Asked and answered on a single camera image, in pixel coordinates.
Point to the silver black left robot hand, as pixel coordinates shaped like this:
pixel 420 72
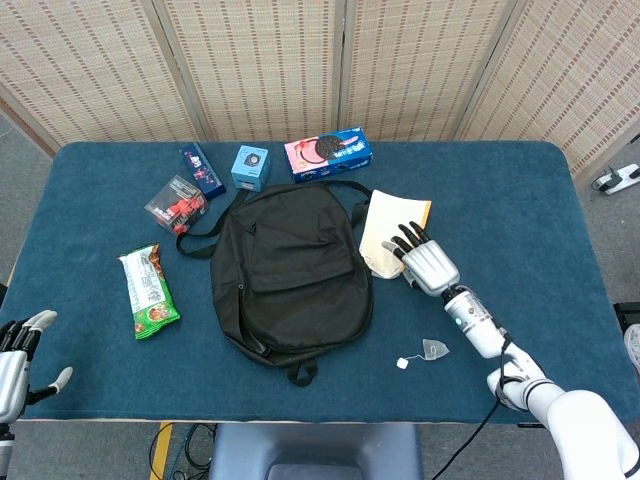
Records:
pixel 12 370

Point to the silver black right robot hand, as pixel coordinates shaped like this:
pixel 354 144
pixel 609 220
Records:
pixel 430 265

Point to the white notebook yellow spine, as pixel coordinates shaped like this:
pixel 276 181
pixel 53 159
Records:
pixel 385 220

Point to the black fabric backpack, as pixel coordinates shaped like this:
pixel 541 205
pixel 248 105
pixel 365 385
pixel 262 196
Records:
pixel 300 280

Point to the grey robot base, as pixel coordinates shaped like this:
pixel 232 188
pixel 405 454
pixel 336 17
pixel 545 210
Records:
pixel 315 450

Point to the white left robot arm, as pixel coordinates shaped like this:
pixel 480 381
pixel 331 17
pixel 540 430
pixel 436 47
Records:
pixel 4 445

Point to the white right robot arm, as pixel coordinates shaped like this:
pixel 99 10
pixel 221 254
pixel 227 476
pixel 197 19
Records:
pixel 575 420

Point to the blue velvet tablecloth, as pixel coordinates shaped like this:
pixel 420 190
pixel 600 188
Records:
pixel 500 225

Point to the grey tea bag with tag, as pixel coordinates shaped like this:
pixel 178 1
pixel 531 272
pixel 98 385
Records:
pixel 434 349

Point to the blue pink cookie box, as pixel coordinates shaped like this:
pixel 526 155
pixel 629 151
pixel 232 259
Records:
pixel 327 155

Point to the green white snack packet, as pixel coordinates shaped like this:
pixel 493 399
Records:
pixel 150 290

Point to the woven bamboo screen panel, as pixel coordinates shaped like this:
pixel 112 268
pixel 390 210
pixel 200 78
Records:
pixel 575 75
pixel 260 65
pixel 75 60
pixel 415 65

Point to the white floor stand foot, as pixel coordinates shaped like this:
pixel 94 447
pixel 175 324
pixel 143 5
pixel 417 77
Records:
pixel 615 180

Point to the light blue cube box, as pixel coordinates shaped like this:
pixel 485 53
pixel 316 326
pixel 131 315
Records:
pixel 250 167

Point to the black box on floor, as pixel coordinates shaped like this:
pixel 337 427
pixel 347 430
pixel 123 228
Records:
pixel 629 314

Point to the clear box with red toy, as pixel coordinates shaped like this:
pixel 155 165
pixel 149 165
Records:
pixel 175 202

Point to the dark blue small box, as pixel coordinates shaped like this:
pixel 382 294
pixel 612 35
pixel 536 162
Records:
pixel 202 170

